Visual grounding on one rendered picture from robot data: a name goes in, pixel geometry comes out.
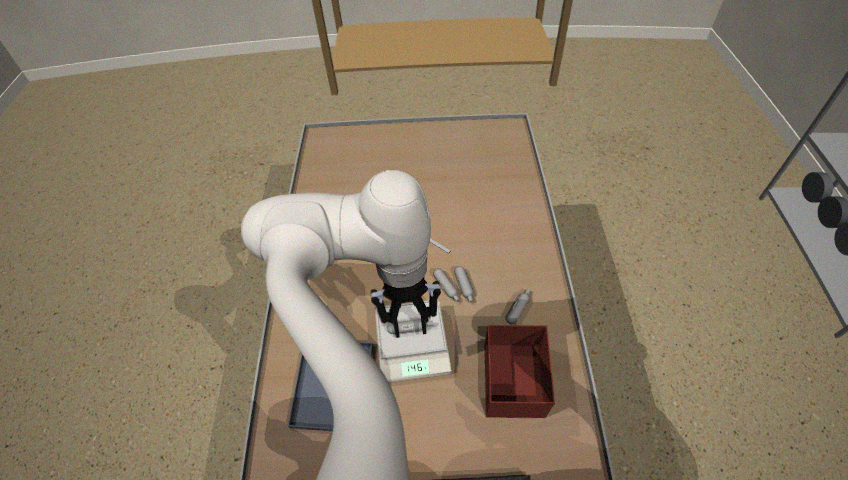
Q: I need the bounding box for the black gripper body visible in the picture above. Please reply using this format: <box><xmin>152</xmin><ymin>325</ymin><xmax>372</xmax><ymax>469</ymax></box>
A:
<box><xmin>383</xmin><ymin>277</ymin><xmax>428</xmax><ymax>303</ymax></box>

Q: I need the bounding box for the red open box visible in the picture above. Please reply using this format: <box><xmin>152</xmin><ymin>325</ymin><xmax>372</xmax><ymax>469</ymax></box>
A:
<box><xmin>484</xmin><ymin>325</ymin><xmax>555</xmax><ymax>418</ymax></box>

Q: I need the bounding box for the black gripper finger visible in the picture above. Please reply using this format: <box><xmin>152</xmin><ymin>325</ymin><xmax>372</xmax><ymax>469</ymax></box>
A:
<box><xmin>410</xmin><ymin>281</ymin><xmax>441</xmax><ymax>334</ymax></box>
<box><xmin>371</xmin><ymin>289</ymin><xmax>403</xmax><ymax>338</ymax></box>

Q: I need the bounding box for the dark table edge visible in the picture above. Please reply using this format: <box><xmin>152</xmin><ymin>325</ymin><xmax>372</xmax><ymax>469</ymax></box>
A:
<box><xmin>239</xmin><ymin>113</ymin><xmax>615</xmax><ymax>480</ymax></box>

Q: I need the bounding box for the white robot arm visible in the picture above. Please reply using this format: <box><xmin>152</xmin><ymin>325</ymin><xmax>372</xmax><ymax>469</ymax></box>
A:
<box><xmin>241</xmin><ymin>170</ymin><xmax>431</xmax><ymax>480</ymax></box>

